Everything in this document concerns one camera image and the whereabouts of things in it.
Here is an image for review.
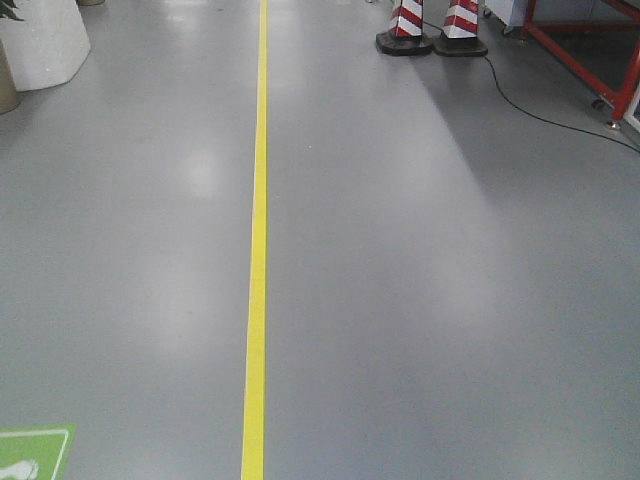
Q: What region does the left red white traffic cone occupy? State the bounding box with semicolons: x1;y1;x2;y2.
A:
375;0;433;56

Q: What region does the red white traffic cone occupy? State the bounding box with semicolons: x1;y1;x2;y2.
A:
375;0;433;56
433;0;488;57

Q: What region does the right red white traffic cone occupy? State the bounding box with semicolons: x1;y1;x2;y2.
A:
433;0;488;57

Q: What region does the white stone planter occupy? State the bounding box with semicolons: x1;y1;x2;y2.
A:
1;0;91;92

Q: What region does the beige round pot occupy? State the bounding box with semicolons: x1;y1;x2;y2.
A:
0;44;21;114

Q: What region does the black floor cable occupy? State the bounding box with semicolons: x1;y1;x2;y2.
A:
423;19;640;153

